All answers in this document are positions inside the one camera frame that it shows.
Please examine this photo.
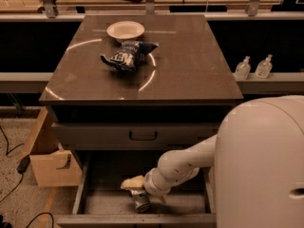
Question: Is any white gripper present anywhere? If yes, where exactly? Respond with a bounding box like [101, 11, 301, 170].
[121, 168, 171, 203]

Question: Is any silver 7up can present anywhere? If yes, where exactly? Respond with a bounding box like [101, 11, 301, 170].
[131, 190, 151, 213]

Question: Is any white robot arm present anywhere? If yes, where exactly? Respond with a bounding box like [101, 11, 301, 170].
[121, 95, 304, 228]

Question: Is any open middle drawer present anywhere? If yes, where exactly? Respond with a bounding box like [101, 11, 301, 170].
[57, 151, 217, 228]

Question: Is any closed top drawer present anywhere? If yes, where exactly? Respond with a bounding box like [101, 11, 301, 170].
[51, 123, 219, 151]

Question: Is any grey drawer cabinet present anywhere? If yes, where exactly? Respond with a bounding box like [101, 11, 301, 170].
[38, 14, 244, 228]

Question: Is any wooden box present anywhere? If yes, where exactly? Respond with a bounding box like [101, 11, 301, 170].
[19, 107, 82, 187]

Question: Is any black power adapter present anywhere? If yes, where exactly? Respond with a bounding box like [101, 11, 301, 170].
[17, 156, 30, 174]

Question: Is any blue chip bag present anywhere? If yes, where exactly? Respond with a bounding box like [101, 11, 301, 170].
[100, 41, 158, 71]

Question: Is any left sanitizer bottle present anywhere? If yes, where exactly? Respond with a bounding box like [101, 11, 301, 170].
[234, 56, 251, 80]

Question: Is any sanitizer bottle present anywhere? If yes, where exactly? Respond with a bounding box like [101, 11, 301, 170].
[255, 54, 273, 79]
[234, 56, 251, 80]

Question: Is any white bowl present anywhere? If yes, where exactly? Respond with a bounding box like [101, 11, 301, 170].
[106, 21, 144, 43]

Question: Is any right sanitizer bottle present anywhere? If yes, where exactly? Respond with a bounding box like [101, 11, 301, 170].
[255, 54, 273, 79]

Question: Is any black floor cable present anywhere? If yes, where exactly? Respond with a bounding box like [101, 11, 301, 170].
[0, 125, 55, 228]

